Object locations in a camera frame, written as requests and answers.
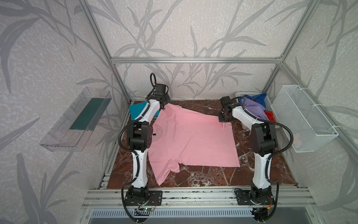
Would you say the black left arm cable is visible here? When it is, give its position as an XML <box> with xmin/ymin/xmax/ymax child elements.
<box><xmin>118</xmin><ymin>72</ymin><xmax>157</xmax><ymax>223</ymax></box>

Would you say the aluminium cage frame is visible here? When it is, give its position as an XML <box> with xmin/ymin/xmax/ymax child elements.
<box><xmin>85</xmin><ymin>1</ymin><xmax>358</xmax><ymax>224</ymax></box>

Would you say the folded teal t-shirt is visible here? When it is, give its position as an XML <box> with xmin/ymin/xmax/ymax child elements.
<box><xmin>129</xmin><ymin>99</ymin><xmax>160</xmax><ymax>123</ymax></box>

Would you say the white plastic laundry basket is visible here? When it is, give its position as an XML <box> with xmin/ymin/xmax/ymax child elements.
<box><xmin>235</xmin><ymin>91</ymin><xmax>281</xmax><ymax>131</ymax></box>

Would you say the clear acrylic wall shelf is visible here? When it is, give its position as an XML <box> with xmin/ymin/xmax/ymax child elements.
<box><xmin>40</xmin><ymin>87</ymin><xmax>112</xmax><ymax>152</ymax></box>

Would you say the red t-shirt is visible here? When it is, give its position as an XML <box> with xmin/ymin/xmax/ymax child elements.
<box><xmin>264</xmin><ymin>111</ymin><xmax>276</xmax><ymax>122</ymax></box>

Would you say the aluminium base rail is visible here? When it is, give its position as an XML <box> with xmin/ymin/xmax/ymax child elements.
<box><xmin>75</xmin><ymin>185</ymin><xmax>325</xmax><ymax>224</ymax></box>

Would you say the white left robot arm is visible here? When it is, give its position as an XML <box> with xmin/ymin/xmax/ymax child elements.
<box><xmin>124</xmin><ymin>84</ymin><xmax>170</xmax><ymax>206</ymax></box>

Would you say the pink t-shirt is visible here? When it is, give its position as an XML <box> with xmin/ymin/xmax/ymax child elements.
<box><xmin>148</xmin><ymin>104</ymin><xmax>240</xmax><ymax>185</ymax></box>

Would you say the green circuit board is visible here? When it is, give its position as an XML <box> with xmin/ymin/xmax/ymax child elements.
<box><xmin>135</xmin><ymin>207</ymin><xmax>156</xmax><ymax>216</ymax></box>

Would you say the purple t-shirt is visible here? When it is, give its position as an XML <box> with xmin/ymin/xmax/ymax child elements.
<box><xmin>244</xmin><ymin>98</ymin><xmax>268</xmax><ymax>120</ymax></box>

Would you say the blue t-shirt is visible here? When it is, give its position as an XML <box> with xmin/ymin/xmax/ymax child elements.
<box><xmin>243</xmin><ymin>93</ymin><xmax>267</xmax><ymax>110</ymax></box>

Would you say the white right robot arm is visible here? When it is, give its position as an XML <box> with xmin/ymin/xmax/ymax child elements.
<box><xmin>219</xmin><ymin>96</ymin><xmax>277</xmax><ymax>207</ymax></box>

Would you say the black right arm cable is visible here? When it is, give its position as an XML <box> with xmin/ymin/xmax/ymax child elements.
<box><xmin>232</xmin><ymin>96</ymin><xmax>294</xmax><ymax>222</ymax></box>

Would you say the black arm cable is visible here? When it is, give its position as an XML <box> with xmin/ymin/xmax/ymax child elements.
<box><xmin>118</xmin><ymin>72</ymin><xmax>157</xmax><ymax>223</ymax></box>
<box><xmin>232</xmin><ymin>96</ymin><xmax>294</xmax><ymax>222</ymax></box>

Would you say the white wire mesh basket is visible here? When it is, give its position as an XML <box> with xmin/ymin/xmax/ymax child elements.
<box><xmin>272</xmin><ymin>85</ymin><xmax>339</xmax><ymax>153</ymax></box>

